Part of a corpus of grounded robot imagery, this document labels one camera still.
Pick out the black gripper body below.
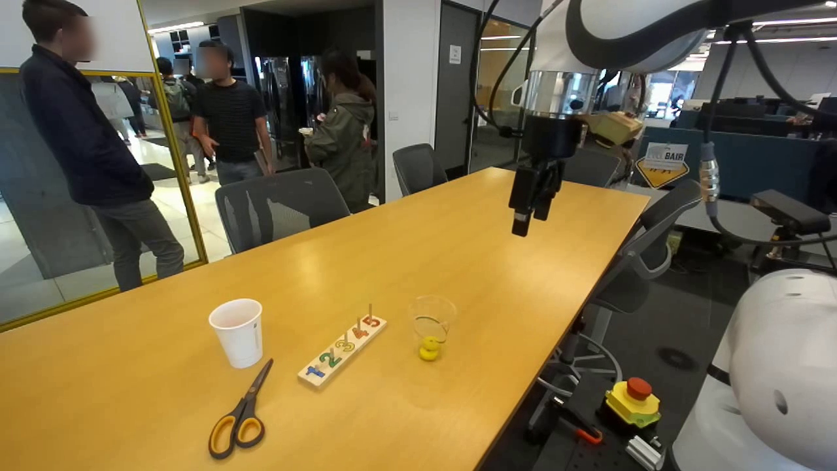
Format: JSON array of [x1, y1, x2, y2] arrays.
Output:
[[520, 115, 587, 171]]

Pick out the white paper cup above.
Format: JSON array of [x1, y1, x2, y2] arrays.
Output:
[[208, 295, 267, 371]]

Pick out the black office chair with armrest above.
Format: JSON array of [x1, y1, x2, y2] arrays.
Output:
[[581, 177, 710, 351]]

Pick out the grey office chair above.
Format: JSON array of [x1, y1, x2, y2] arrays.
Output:
[[214, 164, 350, 257], [391, 141, 451, 200]]

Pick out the white yellow sign stand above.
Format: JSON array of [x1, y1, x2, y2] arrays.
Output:
[[636, 141, 693, 192]]

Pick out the person in green jacket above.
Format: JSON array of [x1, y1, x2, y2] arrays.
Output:
[[299, 50, 379, 215]]

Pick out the yellow emergency stop red button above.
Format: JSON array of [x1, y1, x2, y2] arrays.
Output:
[[605, 374, 664, 432]]

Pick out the wooden number puzzle board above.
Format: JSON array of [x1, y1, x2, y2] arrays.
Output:
[[297, 311, 391, 393]]

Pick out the black orange bar clamp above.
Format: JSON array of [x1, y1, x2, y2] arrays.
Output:
[[520, 389, 609, 452]]

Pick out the black padded chair armrest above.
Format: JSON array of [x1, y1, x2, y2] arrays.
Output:
[[752, 185, 837, 274]]

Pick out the grey metal block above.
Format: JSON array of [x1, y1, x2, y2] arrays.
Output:
[[626, 432, 671, 471]]

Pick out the person in dark t-shirt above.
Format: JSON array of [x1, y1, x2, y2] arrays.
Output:
[[186, 36, 281, 192]]

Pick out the person in grey shirt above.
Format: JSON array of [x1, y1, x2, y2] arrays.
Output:
[[156, 56, 205, 180]]

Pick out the person in black jacket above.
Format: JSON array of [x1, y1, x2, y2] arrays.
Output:
[[16, 0, 188, 295]]

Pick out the black cable with silver connector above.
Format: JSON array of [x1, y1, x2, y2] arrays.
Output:
[[697, 22, 765, 248]]

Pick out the yellow partition post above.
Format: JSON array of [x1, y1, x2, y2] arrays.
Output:
[[133, 0, 213, 268]]

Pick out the yellow orange handled scissors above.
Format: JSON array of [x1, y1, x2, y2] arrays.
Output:
[[208, 357, 277, 464]]

